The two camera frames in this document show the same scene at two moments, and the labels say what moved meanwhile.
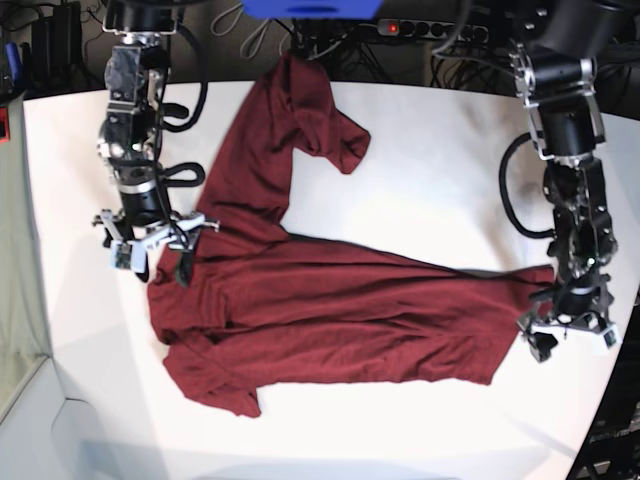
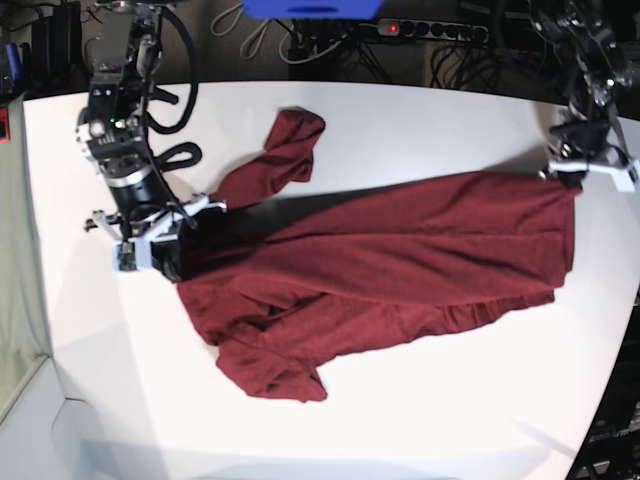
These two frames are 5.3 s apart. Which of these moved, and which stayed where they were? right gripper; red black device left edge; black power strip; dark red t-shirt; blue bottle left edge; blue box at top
Moved: right gripper; dark red t-shirt
Stayed: red black device left edge; blue bottle left edge; black power strip; blue box at top
